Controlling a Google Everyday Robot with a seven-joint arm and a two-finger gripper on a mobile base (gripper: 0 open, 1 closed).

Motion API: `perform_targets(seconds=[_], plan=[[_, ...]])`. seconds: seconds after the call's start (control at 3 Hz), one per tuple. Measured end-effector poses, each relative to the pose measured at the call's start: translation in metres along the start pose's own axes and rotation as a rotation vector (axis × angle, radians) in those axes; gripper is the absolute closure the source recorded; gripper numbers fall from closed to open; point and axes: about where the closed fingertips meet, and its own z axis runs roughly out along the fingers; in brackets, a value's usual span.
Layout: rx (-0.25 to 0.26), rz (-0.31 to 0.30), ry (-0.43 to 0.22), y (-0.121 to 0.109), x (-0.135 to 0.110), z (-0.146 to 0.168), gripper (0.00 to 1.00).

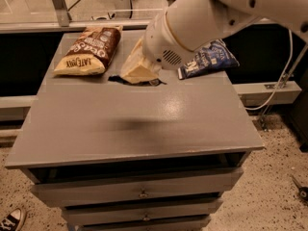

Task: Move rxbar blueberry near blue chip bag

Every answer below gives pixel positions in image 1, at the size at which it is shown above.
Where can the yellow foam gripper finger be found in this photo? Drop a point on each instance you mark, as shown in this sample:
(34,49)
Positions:
(137,68)

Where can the blue rxbar blueberry wrapper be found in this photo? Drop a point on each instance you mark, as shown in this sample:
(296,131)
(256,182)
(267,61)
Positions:
(116,78)

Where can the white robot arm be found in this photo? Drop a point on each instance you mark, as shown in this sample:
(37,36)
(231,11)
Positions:
(175,34)

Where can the brown and yellow chip bag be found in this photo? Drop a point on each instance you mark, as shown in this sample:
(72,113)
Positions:
(91,53)

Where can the blue chip bag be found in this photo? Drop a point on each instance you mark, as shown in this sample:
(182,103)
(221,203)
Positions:
(212,57)

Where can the grey drawer cabinet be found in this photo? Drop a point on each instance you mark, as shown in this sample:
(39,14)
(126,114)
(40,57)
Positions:
(89,128)

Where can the top grey drawer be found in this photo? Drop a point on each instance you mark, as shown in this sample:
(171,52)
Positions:
(137,188)

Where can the grey drawer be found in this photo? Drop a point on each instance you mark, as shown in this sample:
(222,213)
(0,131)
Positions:
(143,212)
(164,224)
(137,188)

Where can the middle grey drawer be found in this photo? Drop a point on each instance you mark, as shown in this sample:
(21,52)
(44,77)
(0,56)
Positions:
(143,212)

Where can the bottom grey drawer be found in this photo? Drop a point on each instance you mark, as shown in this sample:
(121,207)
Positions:
(164,224)

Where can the black and white sneaker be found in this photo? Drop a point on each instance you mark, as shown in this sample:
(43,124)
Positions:
(13,221)

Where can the black tool on floor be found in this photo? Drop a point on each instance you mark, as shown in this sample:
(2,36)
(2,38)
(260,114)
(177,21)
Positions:
(302,191)

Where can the metal railing frame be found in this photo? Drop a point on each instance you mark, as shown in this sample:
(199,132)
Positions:
(23,16)

